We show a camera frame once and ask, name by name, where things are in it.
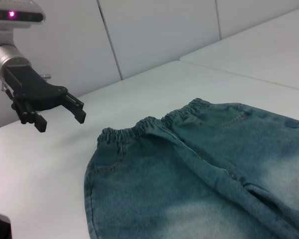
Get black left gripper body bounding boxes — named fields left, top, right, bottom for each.
left=2, top=64, right=68, bottom=113

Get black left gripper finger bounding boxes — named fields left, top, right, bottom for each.
left=61, top=93, right=87, bottom=125
left=11, top=95, right=48, bottom=133

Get blue denim shorts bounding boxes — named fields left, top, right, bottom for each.
left=83, top=98, right=299, bottom=239

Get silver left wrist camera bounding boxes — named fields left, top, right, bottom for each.
left=0, top=0, right=46, bottom=31

